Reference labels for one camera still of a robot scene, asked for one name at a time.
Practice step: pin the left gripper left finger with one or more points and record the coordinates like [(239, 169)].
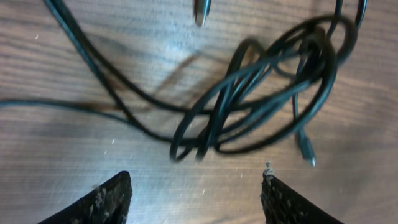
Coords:
[(107, 204)]

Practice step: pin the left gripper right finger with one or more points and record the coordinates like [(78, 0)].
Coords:
[(283, 205)]

